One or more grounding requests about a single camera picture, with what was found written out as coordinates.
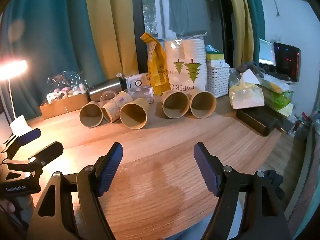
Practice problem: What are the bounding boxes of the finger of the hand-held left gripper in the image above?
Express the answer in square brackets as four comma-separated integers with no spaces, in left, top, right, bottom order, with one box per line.
[2,141,63,178]
[2,128,42,153]

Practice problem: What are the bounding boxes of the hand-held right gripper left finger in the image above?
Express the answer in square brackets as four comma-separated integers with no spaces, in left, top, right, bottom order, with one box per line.
[25,142,123,240]

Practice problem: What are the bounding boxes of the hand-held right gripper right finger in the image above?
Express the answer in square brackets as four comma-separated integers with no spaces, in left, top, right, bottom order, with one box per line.
[194,142,292,240]

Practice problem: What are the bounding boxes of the brown paper cup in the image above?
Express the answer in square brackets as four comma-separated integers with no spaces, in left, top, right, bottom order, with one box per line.
[190,88,217,119]
[79,101,104,128]
[119,97,150,130]
[162,91,190,119]

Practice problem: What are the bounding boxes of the printed paper cup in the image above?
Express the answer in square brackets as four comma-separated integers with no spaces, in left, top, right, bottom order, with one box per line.
[101,91,133,123]

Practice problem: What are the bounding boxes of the clear plastic cup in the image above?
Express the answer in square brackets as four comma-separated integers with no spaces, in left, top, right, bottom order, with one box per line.
[100,91,117,103]

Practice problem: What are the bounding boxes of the person's left hand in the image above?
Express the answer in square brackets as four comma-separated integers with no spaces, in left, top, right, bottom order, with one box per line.
[0,201,16,214]

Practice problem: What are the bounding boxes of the white desk lamp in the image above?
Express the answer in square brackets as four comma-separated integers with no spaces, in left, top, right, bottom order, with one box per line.
[0,60,32,137]

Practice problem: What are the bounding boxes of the cardboard box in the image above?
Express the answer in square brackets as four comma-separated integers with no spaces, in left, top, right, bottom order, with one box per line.
[39,92,91,120]

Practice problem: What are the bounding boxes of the plush toys in clear wrap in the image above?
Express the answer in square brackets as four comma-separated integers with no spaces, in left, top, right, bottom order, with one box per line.
[46,70,88,103]

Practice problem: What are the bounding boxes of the stainless steel thermos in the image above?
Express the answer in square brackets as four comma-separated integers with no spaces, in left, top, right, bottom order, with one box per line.
[87,73,128,102]

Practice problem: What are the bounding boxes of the clear plastic box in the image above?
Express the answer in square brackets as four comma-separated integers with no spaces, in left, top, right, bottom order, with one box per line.
[123,85,154,103]

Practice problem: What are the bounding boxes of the tissue pack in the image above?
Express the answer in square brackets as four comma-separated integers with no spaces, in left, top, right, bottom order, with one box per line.
[228,68,265,109]

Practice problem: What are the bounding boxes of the white plastic basket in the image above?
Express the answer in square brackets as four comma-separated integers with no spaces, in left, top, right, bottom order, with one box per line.
[206,59,230,98]

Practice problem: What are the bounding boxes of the white carton box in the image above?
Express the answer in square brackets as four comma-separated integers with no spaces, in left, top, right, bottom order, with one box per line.
[124,72,151,90]

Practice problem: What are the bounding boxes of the patterned blanket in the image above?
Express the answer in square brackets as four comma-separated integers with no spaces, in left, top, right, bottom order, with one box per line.
[285,110,320,220]

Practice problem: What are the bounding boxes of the green plastic bags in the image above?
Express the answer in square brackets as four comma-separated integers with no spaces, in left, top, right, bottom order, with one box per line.
[259,76,295,117]

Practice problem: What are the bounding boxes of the teal curtain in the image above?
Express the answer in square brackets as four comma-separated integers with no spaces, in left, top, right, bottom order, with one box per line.
[242,0,266,63]
[0,0,107,120]

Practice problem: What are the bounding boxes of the bagged stack of white cups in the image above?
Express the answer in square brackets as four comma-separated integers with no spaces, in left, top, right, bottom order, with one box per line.
[163,35,208,93]

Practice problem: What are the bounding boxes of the grey glove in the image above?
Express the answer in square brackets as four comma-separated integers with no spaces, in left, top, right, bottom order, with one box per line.
[236,61,266,78]

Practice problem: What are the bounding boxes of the yellow paper bag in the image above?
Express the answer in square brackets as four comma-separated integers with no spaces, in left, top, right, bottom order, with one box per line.
[139,32,171,96]

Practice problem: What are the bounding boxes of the yellow green sponge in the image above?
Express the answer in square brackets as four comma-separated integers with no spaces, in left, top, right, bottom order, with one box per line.
[205,51,225,61]

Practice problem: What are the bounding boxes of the computer monitor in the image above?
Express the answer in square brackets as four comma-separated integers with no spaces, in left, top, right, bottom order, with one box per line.
[258,38,277,66]

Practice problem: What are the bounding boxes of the yellow curtain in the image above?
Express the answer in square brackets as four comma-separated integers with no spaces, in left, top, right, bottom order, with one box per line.
[84,0,140,79]
[224,0,259,68]

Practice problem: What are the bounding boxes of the black computer case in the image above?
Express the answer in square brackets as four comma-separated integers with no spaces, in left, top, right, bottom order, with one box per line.
[273,42,302,82]

